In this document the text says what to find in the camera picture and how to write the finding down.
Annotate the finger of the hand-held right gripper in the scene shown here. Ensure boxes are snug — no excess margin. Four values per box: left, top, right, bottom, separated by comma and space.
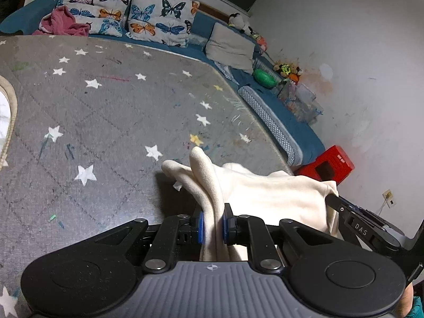
326, 194, 403, 251

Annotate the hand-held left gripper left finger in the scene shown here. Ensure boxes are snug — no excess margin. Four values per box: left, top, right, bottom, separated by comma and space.
76, 205, 205, 274

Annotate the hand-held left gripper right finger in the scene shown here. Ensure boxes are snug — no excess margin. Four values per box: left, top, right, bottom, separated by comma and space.
223, 203, 348, 274

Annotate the cream garment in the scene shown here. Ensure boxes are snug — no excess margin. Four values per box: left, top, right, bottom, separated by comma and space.
161, 146, 340, 262

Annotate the red plastic stool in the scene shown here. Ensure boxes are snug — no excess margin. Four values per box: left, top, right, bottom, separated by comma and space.
295, 145, 355, 184

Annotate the blue sofa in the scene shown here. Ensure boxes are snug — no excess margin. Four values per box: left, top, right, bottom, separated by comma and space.
0, 0, 327, 166

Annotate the clear plastic storage box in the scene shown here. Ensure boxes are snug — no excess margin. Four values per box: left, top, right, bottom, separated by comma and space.
278, 79, 323, 125

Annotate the grey star-print tablecloth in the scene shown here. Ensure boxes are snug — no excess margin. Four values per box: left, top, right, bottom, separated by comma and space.
0, 35, 295, 318

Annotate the green bowl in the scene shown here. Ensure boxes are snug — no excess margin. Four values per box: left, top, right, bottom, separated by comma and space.
253, 69, 277, 88

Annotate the yellow toy pile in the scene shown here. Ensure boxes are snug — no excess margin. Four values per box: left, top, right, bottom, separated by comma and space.
273, 63, 303, 83

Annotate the grey pillow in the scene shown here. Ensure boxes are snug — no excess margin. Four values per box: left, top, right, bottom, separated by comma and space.
205, 23, 255, 73

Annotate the pink plush toy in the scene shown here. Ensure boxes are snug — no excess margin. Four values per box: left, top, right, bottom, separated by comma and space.
250, 31, 269, 48

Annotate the black and white plush toy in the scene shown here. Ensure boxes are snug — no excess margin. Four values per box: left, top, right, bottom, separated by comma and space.
228, 13, 252, 35

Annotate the square butterfly print pillow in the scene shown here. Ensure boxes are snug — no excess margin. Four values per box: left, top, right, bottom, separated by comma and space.
127, 0, 200, 47

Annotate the wide butterfly print pillow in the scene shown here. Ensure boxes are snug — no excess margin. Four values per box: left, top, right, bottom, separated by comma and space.
40, 0, 131, 37

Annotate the pink cloth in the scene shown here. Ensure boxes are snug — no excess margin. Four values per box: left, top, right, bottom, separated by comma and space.
31, 6, 91, 37

